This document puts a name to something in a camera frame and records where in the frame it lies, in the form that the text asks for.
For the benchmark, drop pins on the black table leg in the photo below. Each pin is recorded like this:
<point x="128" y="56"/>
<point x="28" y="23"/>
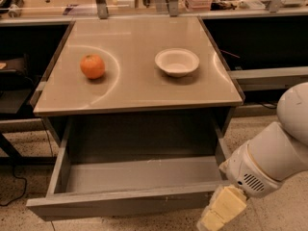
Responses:
<point x="14" y="158"/>

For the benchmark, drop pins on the white paper bowl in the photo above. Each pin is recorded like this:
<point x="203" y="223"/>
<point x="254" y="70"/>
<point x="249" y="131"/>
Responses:
<point x="177" y="62"/>

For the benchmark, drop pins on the metal frame post left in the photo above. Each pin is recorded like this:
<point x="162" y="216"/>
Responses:
<point x="102" y="10"/>

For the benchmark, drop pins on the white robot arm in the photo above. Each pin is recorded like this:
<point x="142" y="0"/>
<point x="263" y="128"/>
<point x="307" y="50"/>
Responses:
<point x="261" y="165"/>

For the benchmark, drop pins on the grey top drawer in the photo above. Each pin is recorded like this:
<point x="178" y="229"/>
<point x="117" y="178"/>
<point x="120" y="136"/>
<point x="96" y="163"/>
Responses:
<point x="122" y="165"/>

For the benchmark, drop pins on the metal frame post middle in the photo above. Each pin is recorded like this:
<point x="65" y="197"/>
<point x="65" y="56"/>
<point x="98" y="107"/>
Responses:
<point x="173" y="7"/>

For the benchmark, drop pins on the grey drawer cabinet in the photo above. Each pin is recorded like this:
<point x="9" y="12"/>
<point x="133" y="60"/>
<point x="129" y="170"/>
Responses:
<point x="132" y="82"/>

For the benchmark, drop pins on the black tool on bench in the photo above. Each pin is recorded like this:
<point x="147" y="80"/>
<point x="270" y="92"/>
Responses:
<point x="12" y="8"/>

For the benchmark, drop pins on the orange fruit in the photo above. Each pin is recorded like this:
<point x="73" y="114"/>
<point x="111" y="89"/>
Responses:
<point x="92" y="66"/>

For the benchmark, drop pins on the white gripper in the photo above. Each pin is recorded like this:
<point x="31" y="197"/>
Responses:
<point x="246" y="168"/>

